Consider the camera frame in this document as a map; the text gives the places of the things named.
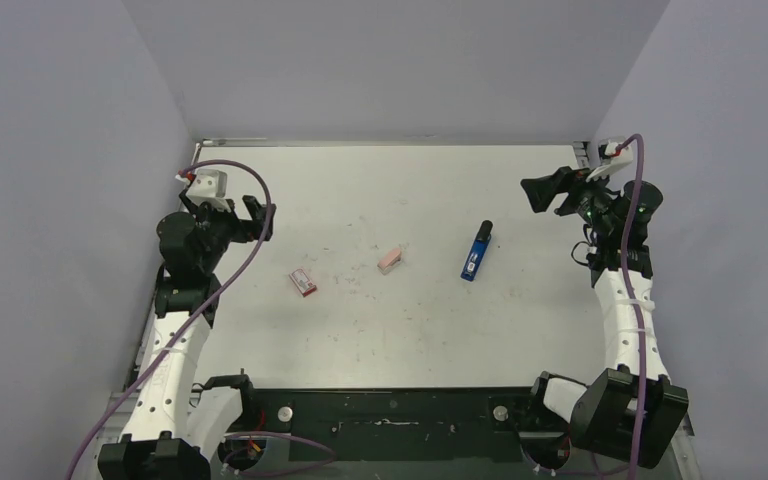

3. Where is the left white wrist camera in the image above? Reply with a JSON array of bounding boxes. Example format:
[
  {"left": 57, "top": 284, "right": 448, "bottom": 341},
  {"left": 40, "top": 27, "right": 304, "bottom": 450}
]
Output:
[{"left": 185, "top": 169, "right": 233, "bottom": 212}]

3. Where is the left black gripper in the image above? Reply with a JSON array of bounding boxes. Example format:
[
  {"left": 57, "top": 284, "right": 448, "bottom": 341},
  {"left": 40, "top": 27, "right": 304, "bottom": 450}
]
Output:
[{"left": 182, "top": 189, "right": 274, "bottom": 273}]

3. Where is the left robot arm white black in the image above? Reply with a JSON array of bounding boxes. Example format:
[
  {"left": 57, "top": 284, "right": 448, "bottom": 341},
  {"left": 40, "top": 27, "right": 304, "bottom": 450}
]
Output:
[{"left": 97, "top": 195, "right": 276, "bottom": 479}]

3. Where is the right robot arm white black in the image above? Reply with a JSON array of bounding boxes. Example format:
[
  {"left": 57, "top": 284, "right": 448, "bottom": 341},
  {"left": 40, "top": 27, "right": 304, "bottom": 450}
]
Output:
[{"left": 521, "top": 167, "right": 689, "bottom": 469}]

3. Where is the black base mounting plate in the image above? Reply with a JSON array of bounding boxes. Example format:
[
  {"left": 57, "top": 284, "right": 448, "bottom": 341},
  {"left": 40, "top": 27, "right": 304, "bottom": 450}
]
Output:
[{"left": 229, "top": 387, "right": 568, "bottom": 462}]

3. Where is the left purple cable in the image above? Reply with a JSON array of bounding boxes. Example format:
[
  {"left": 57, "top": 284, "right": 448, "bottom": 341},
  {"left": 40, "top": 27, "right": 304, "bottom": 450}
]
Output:
[{"left": 65, "top": 158, "right": 274, "bottom": 480}]

